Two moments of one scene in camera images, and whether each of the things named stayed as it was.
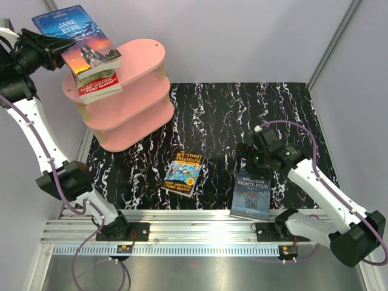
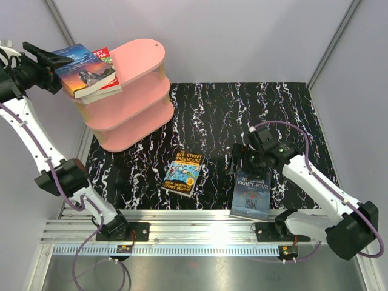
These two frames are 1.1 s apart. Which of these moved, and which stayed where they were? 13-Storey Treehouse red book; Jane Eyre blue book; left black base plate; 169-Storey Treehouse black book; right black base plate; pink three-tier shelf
Moved: Jane Eyre blue book; 13-Storey Treehouse red book
Stayed: pink three-tier shelf; left black base plate; right black base plate; 169-Storey Treehouse black book
